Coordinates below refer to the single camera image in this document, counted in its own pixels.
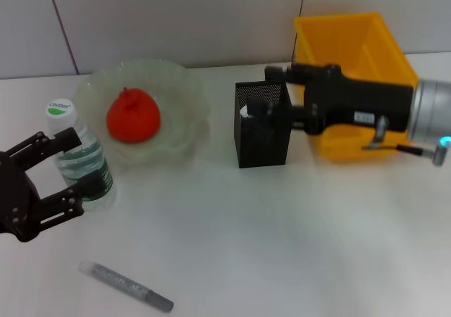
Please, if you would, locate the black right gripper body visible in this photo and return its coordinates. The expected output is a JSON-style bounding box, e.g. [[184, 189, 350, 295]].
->
[[302, 64, 415, 137]]

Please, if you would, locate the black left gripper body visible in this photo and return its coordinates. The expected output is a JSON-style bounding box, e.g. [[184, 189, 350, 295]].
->
[[0, 149, 40, 244]]

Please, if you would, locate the clear green-label water bottle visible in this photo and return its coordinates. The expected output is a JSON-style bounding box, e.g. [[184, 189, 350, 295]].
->
[[45, 99, 117, 212]]

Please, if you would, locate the black mesh pen holder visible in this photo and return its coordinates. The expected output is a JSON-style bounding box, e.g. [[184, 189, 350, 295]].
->
[[233, 80, 295, 169]]

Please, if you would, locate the pale green glass fruit plate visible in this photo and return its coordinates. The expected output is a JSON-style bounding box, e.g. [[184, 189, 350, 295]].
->
[[72, 58, 211, 173]]

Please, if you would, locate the grey marker pen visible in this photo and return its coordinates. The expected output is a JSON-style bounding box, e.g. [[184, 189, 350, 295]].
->
[[79, 259, 174, 313]]

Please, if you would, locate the yellow plastic bin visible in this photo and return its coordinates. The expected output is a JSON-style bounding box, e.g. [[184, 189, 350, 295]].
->
[[294, 11, 423, 161]]

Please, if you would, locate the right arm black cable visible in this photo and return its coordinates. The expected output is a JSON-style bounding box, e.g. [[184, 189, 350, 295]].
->
[[361, 115, 451, 168]]

